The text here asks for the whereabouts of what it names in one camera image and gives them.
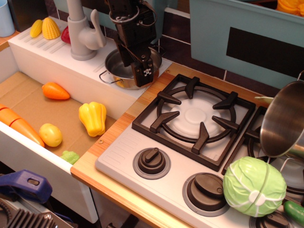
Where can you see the large steel pot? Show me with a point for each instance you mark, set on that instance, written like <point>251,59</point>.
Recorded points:
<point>282,129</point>

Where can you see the light green toy vegetable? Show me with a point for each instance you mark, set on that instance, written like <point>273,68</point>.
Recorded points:
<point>70,157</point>

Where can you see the yellow toy potato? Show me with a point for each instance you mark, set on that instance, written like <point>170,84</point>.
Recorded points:
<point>50,135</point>

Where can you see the grey toy faucet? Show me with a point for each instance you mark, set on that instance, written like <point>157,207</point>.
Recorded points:
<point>85,41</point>

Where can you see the black burner grate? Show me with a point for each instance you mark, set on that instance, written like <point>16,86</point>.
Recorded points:
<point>196,120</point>
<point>249,145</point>

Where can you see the large orange toy carrot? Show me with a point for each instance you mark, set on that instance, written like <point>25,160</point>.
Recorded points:
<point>16,122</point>

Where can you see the black metal device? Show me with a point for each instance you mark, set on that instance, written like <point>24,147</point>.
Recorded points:
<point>17,215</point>

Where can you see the black stove knob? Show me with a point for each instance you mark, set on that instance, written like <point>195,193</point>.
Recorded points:
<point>203,193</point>
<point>276,219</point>
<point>152,163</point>

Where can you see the yellow toy corn cob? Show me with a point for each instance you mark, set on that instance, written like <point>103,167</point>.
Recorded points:
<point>50,29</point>

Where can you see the middle black stove knob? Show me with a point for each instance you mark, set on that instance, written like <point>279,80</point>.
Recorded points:
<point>203,193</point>

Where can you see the yellow toy bell pepper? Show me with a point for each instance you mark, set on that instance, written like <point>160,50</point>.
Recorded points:
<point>93,116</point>

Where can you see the white toy sink unit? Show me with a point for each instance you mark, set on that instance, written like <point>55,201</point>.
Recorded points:
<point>26,64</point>

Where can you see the left black stove knob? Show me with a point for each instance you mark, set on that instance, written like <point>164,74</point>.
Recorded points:
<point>152,163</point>

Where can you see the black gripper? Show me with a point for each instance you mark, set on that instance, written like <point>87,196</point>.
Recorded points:
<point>135,33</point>

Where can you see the teal cabinet with black window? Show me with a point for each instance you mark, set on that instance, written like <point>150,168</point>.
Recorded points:
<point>252,41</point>

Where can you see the green toy cabbage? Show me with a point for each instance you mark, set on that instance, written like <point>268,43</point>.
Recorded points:
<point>254,187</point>

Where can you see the small steel pot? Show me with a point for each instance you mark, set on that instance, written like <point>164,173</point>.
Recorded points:
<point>123,76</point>

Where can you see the small orange toy carrot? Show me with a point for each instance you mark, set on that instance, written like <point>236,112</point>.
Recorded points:
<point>54,91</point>

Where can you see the small yellow toy vegetable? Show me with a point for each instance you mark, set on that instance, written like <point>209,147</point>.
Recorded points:
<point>36,28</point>

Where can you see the light blue cup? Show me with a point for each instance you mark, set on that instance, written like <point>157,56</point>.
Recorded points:
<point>6,23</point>

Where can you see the blue clamp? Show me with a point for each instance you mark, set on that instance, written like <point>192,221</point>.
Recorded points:
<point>25,184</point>

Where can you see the black left burner grate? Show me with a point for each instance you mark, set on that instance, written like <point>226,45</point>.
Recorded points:
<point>196,120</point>

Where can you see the green toy cucumber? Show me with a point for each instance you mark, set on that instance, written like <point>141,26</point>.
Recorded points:
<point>294,211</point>

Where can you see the red toy pepper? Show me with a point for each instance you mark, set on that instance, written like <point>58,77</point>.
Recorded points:
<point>65,37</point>

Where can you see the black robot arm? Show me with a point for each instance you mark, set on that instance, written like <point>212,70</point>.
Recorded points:
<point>121,6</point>

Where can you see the black right burner grate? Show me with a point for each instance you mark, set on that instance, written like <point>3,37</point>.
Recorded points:
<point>249,145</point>

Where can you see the right black stove knob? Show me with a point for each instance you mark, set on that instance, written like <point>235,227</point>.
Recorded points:
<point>276,219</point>

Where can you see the grey toy stove top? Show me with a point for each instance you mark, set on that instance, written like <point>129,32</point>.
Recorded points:
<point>117,162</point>

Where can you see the yellow toy in cabinet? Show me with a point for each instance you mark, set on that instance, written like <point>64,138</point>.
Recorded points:
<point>295,7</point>

